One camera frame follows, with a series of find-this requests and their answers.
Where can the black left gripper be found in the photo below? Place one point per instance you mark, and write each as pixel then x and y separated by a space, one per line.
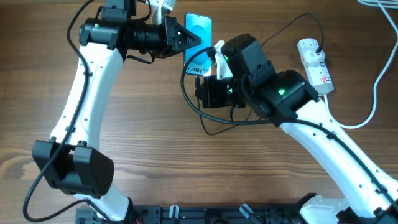
pixel 171 30

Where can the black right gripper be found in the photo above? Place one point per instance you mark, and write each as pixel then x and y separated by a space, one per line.
pixel 211 98

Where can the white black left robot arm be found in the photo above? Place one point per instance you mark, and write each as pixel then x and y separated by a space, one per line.
pixel 70 160

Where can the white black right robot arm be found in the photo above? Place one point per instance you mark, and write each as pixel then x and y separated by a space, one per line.
pixel 288 101

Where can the white charger plug adapter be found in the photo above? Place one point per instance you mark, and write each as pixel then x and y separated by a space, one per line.
pixel 310 58

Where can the white power strip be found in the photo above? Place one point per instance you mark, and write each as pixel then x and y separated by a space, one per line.
pixel 318 76

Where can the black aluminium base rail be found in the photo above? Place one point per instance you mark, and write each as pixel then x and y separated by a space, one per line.
pixel 208 215

